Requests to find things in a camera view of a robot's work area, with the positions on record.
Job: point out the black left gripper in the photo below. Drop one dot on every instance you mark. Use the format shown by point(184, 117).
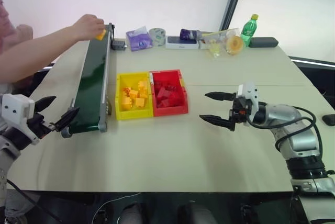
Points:
point(39, 125)

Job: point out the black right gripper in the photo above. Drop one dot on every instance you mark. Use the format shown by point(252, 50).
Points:
point(239, 111)

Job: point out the yellow toy block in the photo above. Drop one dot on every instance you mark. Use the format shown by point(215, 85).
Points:
point(126, 102)
point(139, 102)
point(142, 85)
point(134, 94)
point(101, 35)
point(143, 94)

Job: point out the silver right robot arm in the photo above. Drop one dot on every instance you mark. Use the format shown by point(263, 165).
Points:
point(293, 127)

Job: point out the person's bare forearm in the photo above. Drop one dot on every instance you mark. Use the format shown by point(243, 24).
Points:
point(39, 51)

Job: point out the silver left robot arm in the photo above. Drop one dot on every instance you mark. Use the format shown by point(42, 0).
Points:
point(9, 145)

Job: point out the green conveyor belt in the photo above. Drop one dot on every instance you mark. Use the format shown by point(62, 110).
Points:
point(93, 82)

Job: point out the small dark grey plastic box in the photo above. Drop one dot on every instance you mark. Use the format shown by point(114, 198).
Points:
point(118, 45)

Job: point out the person's bare hand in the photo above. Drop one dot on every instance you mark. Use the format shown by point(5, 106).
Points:
point(87, 26)

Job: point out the red plastic bin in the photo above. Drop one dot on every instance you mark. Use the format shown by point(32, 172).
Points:
point(170, 111)

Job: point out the red toy block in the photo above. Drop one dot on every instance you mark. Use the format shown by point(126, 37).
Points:
point(172, 87)
point(163, 94)

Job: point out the clear plastic bag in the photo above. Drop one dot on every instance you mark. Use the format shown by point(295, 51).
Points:
point(217, 43)

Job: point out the orange round roll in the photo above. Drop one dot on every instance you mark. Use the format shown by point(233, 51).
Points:
point(234, 45)

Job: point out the yellow plastic bin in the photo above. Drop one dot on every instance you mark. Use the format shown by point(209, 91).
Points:
point(123, 114)

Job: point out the white flat box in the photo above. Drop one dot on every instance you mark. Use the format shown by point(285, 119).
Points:
point(181, 43)

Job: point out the orange toy block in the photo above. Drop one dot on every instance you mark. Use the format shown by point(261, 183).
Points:
point(127, 90)

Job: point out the purple snack pouch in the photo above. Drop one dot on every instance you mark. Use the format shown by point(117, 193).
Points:
point(189, 34)

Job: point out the black oblong case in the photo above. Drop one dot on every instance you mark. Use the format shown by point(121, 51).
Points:
point(264, 42)

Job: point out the green plastic bottle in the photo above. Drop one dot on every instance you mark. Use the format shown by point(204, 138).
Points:
point(248, 31)

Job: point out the gray tape roll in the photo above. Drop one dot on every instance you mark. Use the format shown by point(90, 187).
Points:
point(157, 37)

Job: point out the person in pink shirt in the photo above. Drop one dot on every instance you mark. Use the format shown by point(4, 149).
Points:
point(8, 25)

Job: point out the black desk with silver edge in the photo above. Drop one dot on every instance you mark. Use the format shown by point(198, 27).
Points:
point(318, 77)

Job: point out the purple tissue pack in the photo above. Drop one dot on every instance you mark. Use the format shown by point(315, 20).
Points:
point(138, 39)

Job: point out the black computer mouse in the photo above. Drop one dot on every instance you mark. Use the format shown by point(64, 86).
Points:
point(329, 119)

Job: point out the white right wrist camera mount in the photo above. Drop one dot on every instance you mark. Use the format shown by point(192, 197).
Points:
point(250, 93)

